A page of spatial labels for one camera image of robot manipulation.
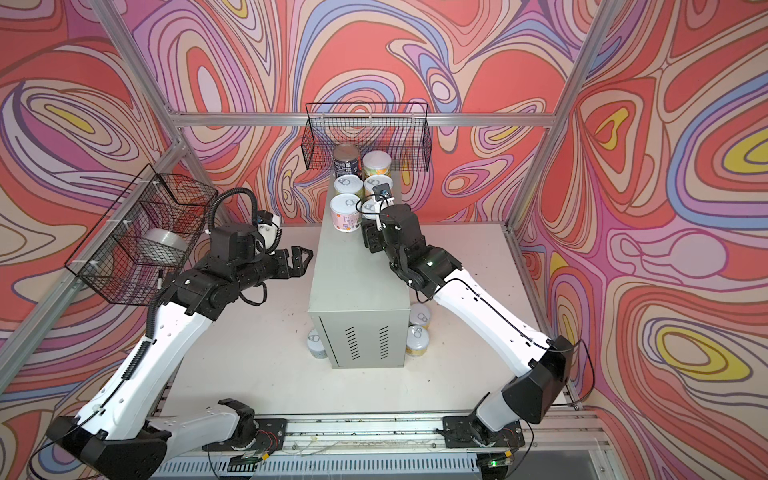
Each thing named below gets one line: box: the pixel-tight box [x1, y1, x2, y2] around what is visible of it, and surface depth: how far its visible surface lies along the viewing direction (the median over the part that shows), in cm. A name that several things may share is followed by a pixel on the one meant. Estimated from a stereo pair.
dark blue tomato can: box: [333, 143, 360, 178], surface depth 77 cm
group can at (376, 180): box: [364, 174, 393, 192], surface depth 76 cm
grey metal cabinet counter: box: [308, 227, 411, 368], surface depth 67 cm
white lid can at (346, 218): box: [330, 193, 362, 233], surface depth 71 cm
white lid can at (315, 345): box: [307, 329, 327, 359], surface depth 86 cm
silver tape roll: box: [142, 228, 189, 261], surface depth 73 cm
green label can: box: [334, 174, 364, 194], surface depth 76 cm
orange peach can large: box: [362, 150, 392, 178], surface depth 78 cm
